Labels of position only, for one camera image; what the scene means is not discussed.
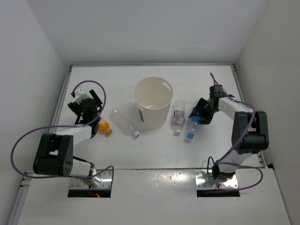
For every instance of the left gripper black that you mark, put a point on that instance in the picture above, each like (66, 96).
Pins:
(75, 107)

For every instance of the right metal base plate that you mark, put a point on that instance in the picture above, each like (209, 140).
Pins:
(205, 182)

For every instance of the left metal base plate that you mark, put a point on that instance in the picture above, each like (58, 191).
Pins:
(101, 182)

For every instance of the aluminium frame rail right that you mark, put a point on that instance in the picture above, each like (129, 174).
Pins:
(246, 116)

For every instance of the aluminium frame rail left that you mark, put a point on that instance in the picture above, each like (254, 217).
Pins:
(27, 175)

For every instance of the blue label plastic bottle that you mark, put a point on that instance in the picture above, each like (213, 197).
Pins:
(192, 125)

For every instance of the orange juice bottle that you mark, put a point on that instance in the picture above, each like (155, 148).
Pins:
(104, 128)

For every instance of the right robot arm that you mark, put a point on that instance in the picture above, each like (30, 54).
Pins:
(243, 146)

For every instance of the clear bottle white cap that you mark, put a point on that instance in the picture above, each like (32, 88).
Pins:
(178, 122)

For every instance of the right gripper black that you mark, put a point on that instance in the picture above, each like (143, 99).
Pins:
(205, 119)

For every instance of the clear bottle blue-white cap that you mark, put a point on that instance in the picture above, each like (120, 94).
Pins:
(124, 123)

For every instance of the aluminium frame rail back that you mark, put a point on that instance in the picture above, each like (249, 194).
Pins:
(147, 64)

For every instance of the metal base plate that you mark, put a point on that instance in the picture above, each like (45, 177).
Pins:
(205, 182)
(101, 182)

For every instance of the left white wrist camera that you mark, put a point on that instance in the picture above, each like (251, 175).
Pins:
(80, 94)

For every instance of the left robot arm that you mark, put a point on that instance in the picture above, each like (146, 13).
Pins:
(54, 155)

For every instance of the white round plastic bin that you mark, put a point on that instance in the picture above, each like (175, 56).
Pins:
(153, 97)

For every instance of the aluminium frame rail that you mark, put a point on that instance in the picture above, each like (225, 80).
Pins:
(147, 64)
(27, 175)
(246, 116)

